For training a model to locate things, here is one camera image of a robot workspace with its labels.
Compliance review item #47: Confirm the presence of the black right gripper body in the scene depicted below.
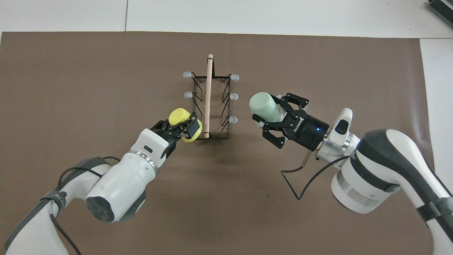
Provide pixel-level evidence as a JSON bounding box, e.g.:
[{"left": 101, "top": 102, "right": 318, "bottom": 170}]
[{"left": 282, "top": 113, "right": 330, "bottom": 151}]

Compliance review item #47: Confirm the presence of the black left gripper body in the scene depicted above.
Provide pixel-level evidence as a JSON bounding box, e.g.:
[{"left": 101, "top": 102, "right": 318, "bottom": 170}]
[{"left": 151, "top": 127, "right": 182, "bottom": 160}]

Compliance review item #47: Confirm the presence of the yellow plastic cup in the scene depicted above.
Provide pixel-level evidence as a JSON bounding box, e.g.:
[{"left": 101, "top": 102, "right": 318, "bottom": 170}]
[{"left": 168, "top": 108, "right": 203, "bottom": 143}]

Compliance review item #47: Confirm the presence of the pale green plastic cup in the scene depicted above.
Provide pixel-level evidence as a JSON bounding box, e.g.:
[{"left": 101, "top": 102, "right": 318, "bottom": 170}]
[{"left": 249, "top": 92, "right": 286, "bottom": 125}]

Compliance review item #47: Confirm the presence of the brown table mat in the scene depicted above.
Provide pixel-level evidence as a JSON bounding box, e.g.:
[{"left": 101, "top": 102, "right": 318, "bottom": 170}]
[{"left": 0, "top": 31, "right": 436, "bottom": 255}]

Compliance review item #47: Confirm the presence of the grey ribbed device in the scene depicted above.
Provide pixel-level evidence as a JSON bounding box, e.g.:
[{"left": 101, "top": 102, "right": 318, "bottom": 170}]
[{"left": 426, "top": 0, "right": 453, "bottom": 18}]

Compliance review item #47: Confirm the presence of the black wire cup rack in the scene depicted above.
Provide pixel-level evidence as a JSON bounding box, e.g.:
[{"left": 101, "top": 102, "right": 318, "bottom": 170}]
[{"left": 179, "top": 53, "right": 240, "bottom": 141}]

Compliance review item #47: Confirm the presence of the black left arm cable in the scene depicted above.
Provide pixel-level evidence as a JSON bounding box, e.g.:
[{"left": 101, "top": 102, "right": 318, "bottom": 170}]
[{"left": 50, "top": 156, "right": 122, "bottom": 255}]

